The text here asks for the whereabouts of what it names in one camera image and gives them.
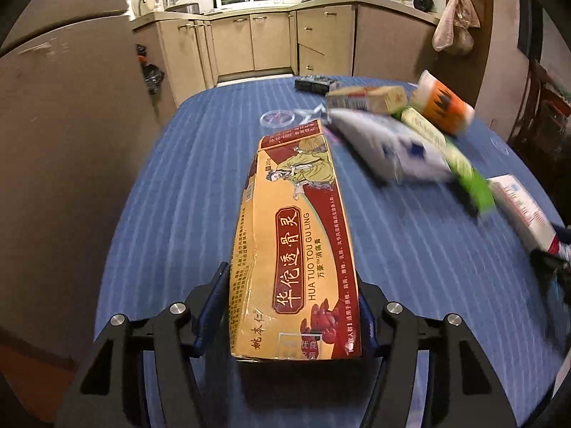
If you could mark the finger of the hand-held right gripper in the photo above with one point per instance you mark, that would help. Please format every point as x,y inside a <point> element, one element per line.
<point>546,263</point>

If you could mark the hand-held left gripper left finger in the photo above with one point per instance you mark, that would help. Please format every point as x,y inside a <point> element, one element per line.
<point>213,316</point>

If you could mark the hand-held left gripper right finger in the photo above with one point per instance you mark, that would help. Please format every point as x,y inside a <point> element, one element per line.
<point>368,325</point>

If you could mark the red white carton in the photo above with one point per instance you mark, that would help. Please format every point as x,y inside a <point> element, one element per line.
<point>517,209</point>

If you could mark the long yellow red carton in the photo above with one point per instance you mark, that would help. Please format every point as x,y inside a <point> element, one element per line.
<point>290,232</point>

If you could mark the gold cardboard box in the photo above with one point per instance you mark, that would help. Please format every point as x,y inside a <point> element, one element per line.
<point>370,98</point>

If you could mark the dark cigarette box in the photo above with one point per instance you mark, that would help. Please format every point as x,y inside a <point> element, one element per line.
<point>314,84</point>

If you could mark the blue checked star tablecloth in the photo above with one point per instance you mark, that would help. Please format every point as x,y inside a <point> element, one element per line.
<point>178,214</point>

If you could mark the green white carton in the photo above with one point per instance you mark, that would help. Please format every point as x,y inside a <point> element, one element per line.
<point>468,174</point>

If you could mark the wooden chair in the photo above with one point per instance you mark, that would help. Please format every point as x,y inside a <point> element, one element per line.
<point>539,98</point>

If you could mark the white blue packet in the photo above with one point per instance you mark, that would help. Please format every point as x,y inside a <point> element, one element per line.
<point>392,147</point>

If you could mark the clear round plastic lid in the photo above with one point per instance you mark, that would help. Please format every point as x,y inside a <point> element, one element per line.
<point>279,118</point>

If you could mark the clear plastic wrap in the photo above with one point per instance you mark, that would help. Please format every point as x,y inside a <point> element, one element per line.
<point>312,113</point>

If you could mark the hanging bag of produce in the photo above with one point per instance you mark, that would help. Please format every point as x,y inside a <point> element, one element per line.
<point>465,42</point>

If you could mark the beige refrigerator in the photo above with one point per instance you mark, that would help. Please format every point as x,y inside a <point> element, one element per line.
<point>67,120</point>

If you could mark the pink hanging cloth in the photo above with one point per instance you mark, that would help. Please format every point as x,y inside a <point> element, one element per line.
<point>446,29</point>

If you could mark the beige lower kitchen cabinets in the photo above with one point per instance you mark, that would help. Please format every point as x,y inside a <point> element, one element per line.
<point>272,40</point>

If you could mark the steel cooking pot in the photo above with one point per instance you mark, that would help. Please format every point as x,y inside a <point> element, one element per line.
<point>183,7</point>

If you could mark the white round board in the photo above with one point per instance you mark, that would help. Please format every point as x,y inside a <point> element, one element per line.
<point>145,2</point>

